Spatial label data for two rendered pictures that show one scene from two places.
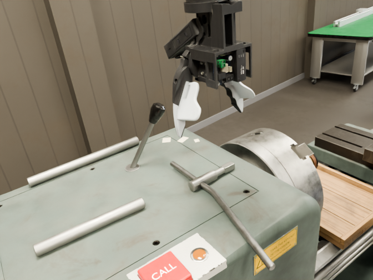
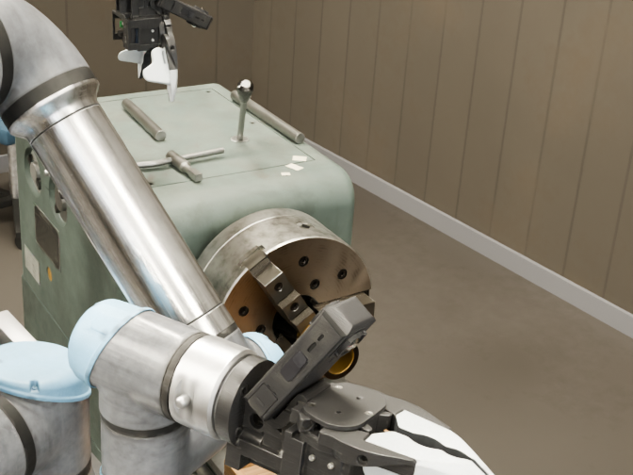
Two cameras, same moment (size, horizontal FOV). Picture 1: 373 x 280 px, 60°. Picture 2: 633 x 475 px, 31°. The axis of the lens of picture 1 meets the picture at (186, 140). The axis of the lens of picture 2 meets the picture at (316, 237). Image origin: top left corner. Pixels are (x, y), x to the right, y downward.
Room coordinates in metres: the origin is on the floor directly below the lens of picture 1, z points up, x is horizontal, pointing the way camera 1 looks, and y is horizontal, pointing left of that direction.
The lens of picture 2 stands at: (0.77, -1.94, 2.06)
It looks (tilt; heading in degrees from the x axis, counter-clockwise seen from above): 26 degrees down; 89
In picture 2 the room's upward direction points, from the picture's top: 4 degrees clockwise
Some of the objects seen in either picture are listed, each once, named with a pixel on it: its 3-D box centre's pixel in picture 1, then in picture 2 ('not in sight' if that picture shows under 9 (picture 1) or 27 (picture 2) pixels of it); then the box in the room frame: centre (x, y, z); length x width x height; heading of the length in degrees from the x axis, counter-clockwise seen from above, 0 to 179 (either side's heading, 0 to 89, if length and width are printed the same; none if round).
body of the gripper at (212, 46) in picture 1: (214, 43); (143, 11); (0.49, -0.06, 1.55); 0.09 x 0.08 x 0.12; 31
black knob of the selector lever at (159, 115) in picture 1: (157, 113); (244, 91); (0.66, 0.06, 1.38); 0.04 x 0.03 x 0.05; 121
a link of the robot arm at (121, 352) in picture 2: not in sight; (142, 360); (0.65, -1.15, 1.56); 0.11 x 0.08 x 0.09; 149
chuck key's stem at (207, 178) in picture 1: (212, 175); (184, 166); (0.56, -0.05, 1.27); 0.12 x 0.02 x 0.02; 123
